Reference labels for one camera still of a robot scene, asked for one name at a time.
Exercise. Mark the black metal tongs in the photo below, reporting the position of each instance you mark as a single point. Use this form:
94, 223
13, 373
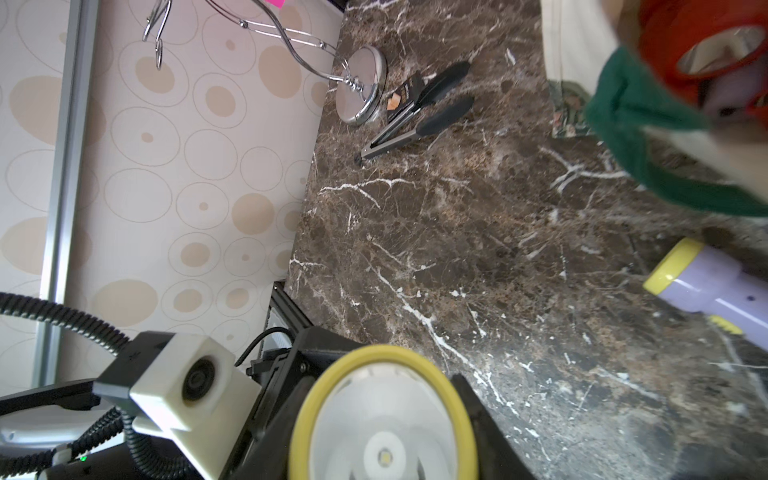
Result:
436, 90

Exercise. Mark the red flashlight with logo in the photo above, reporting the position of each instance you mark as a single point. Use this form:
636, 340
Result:
686, 43

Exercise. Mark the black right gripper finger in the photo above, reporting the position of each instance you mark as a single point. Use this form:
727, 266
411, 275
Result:
496, 458

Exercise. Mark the green flashlight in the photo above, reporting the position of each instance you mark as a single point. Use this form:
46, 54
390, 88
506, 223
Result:
383, 412

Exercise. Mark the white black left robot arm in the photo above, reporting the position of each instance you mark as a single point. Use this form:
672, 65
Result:
101, 450

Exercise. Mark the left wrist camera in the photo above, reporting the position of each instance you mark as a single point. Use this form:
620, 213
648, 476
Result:
183, 403

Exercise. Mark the purple flashlight horizontal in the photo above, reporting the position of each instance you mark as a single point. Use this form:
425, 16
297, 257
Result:
697, 278

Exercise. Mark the cream green tote bag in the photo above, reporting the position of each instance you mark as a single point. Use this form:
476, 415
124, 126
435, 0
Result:
600, 87

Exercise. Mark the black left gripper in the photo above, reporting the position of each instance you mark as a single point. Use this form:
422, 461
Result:
262, 450

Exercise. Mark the aluminium frame rail left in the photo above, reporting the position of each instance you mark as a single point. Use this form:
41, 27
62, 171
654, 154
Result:
69, 148

